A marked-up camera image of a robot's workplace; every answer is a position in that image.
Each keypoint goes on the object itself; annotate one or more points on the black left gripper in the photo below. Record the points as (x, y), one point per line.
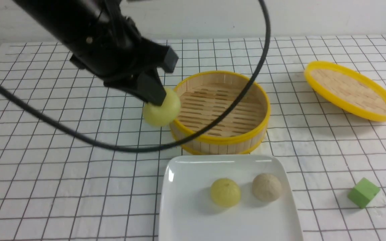
(114, 51)

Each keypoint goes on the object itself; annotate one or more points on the yellow steamed bun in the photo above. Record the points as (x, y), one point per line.
(225, 192)
(159, 116)

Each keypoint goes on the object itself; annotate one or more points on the beige steamed bun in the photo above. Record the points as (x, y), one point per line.
(266, 187)

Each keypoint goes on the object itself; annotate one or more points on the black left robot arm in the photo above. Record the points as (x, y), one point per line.
(66, 20)

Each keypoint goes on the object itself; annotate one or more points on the white square plate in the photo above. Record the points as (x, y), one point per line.
(187, 213)

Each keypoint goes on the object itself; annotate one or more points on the bamboo steamer basket yellow rim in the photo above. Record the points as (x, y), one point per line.
(204, 97)

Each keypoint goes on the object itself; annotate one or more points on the white grid-pattern tablecloth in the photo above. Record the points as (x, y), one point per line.
(54, 187)

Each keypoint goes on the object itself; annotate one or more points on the bamboo steamer lid yellow rim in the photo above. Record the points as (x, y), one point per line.
(347, 89)

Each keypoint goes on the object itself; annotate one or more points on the green cube block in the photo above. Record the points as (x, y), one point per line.
(363, 193)

